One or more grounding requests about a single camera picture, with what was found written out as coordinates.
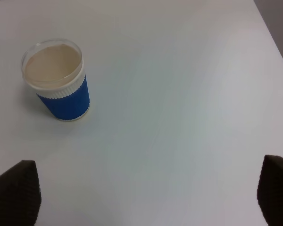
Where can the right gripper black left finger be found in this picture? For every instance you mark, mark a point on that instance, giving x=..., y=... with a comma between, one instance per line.
x=20, y=195

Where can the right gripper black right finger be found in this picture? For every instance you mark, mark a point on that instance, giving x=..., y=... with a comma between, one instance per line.
x=270, y=190

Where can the blue sleeved paper cup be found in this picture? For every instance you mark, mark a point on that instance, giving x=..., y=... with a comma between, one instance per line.
x=54, y=69

